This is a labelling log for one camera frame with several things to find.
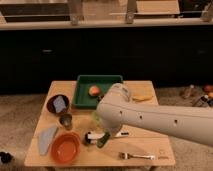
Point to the green plastic cup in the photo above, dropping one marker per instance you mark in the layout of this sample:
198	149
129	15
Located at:
95	118

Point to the yellow banana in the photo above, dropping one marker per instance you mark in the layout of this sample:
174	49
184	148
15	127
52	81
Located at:
140	98

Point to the wooden table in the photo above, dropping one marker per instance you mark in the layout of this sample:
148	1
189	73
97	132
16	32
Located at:
140	141

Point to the black object on floor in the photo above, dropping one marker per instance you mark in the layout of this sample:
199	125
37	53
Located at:
5	157

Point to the plastic bottle on floor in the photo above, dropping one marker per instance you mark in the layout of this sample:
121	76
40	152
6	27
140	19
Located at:
187	92

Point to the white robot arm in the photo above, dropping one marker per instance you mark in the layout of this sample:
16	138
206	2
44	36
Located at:
190	123

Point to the grey folded cloth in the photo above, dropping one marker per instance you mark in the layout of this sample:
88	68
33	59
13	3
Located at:
45	138

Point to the silver metal fork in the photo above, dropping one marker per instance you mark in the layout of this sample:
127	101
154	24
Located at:
128	156

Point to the dark grape bunch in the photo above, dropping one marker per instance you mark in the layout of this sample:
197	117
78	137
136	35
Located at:
100	97

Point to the white handled dish brush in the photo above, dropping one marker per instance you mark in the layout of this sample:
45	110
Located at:
92	137

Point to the green plastic tray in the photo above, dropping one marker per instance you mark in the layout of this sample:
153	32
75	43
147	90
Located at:
82	99

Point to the blue sponge in bowl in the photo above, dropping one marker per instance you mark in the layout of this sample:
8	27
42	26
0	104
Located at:
59	104

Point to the red plastic bowl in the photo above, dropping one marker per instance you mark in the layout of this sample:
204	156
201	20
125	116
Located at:
65	148

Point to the red apple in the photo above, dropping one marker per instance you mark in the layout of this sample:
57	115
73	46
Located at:
94	91

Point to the green pepper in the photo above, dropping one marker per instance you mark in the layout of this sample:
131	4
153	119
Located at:
102	141

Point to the small metal cup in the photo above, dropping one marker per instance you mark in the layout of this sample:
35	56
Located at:
66	121

